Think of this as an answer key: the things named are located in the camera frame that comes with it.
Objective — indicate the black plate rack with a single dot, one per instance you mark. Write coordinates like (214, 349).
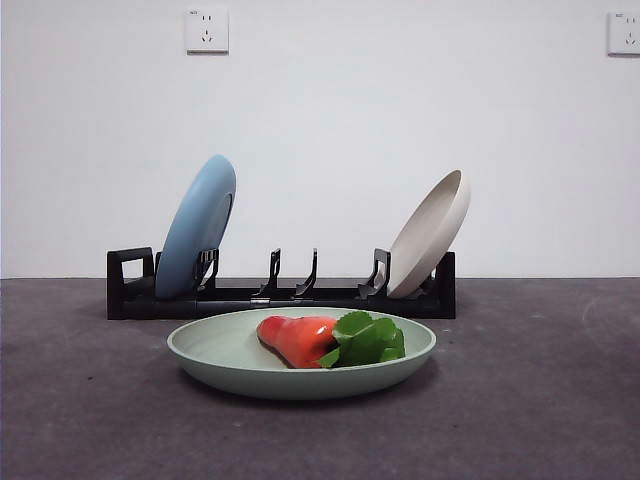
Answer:
(140, 306)

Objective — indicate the green plate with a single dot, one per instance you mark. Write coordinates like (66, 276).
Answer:
(225, 371)

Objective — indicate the white wall socket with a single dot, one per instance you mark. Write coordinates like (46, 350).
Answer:
(625, 32)
(207, 31)

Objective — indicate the beige plate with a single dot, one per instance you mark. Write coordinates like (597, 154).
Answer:
(425, 240)

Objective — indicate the blue plate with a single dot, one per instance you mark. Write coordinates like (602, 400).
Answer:
(195, 225)

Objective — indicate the orange carrot with green leaves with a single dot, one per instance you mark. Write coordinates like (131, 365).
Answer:
(295, 341)

